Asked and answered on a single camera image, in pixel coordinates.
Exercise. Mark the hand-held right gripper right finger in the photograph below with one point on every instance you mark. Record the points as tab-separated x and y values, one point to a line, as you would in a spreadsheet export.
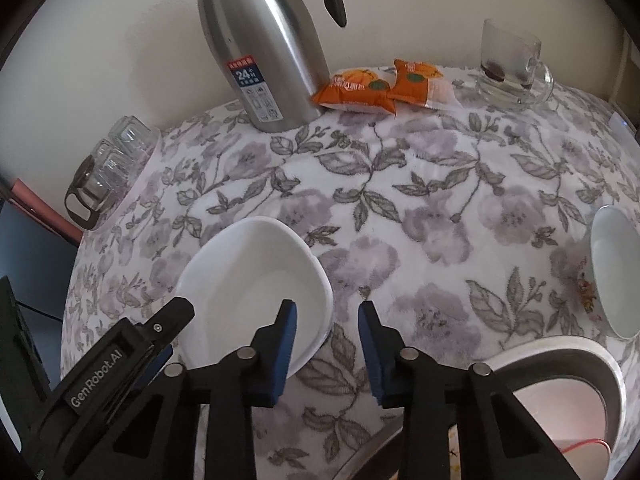
377	360

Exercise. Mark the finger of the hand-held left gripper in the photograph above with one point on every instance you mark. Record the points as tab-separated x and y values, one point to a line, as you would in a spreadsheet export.
172	312

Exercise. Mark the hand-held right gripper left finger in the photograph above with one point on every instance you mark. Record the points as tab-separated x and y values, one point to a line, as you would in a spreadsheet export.
282	355

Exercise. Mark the plain white dish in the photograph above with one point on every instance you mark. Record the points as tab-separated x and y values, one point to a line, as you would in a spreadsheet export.
250	280

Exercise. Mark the white bowl with floral print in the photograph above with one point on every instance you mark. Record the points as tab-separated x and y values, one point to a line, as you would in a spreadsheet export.
612	270

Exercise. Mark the stainless steel plate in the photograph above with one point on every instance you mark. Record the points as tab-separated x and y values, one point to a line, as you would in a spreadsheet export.
372	447

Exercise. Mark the blue panel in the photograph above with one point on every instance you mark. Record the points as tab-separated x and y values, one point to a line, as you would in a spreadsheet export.
30	255

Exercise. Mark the pink strip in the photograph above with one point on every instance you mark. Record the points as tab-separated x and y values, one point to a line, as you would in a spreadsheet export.
45	210

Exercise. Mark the holder with drinking glasses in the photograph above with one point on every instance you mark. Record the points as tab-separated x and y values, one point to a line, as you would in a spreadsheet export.
110	160

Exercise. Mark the orange snack packet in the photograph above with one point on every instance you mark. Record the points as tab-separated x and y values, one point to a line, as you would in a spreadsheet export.
420	80
350	92

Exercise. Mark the stainless steel thermos jug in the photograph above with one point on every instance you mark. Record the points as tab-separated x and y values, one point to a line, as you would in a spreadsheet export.
260	50

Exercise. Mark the glass mug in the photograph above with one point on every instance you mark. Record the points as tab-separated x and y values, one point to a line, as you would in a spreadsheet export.
505	55

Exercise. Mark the white power strip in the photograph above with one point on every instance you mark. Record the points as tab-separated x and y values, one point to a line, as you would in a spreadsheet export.
622	127

